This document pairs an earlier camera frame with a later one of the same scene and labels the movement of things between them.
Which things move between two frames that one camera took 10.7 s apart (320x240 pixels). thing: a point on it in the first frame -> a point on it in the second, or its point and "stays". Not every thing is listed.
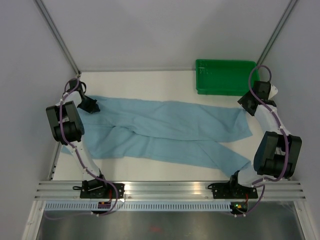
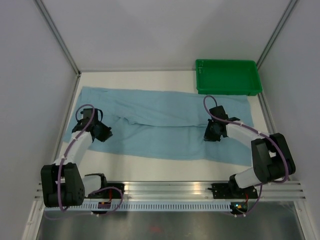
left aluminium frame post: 59,37 stays
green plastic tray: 225,77 stays
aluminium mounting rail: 171,191 stays
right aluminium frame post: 289,8 stays
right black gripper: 243,100 -> 207,136
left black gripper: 94,108 -> 107,133
